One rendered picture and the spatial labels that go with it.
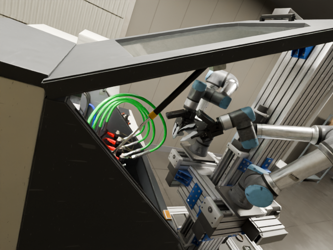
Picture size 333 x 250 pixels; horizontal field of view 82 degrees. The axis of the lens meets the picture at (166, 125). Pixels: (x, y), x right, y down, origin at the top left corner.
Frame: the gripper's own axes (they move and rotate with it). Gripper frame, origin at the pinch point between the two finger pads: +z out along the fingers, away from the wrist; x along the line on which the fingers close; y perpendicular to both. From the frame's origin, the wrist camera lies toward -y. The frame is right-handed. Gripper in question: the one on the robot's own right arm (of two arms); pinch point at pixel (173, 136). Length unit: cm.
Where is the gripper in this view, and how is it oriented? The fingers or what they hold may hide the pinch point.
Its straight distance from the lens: 114.4
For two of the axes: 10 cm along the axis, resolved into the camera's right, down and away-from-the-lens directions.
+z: -3.8, 8.7, 3.3
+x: -3.1, -4.5, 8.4
